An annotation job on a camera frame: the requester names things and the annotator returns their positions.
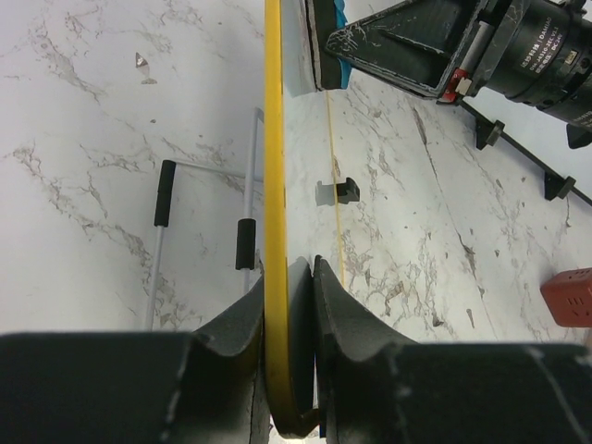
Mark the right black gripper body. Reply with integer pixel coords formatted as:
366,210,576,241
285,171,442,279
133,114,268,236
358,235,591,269
434,1,513,105

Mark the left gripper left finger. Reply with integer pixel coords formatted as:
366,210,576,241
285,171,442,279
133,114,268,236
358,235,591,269
1,282,266,443

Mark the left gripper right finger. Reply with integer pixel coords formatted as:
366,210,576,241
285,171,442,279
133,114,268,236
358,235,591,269
314,257,591,443

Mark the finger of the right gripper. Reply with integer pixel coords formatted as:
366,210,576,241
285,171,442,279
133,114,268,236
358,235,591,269
348,1,479,32
324,26,445,98

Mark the blue whiteboard eraser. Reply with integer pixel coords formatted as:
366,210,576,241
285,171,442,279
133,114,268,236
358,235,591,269
304,0,355,92

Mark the yellow framed small whiteboard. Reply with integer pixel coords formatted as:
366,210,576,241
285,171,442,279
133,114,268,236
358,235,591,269
264,1,339,439

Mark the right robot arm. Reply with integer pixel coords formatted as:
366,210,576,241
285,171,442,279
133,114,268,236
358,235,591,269
320,1,591,149

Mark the red power cube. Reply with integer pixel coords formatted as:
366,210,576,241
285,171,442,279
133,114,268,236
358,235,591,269
540,268,592,328

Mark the large whiteboard wire stand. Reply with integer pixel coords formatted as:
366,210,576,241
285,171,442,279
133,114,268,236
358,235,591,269
461,102,591,205

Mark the small whiteboard wire stand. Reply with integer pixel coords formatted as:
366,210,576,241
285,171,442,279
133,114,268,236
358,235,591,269
145,107,361,332

